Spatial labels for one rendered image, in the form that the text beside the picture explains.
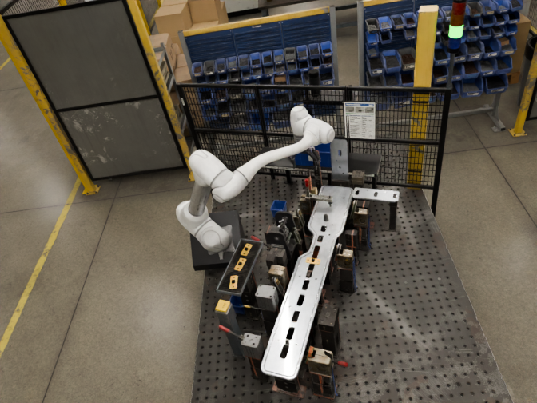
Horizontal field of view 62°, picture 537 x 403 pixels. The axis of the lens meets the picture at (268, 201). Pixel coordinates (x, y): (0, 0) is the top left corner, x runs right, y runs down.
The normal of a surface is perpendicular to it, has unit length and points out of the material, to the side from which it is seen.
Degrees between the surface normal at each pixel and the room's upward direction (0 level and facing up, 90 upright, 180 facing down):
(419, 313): 0
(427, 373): 0
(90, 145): 90
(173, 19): 90
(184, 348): 0
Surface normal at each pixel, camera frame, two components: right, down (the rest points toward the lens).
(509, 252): -0.15, -0.73
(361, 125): -0.31, 0.68
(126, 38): 0.04, 0.67
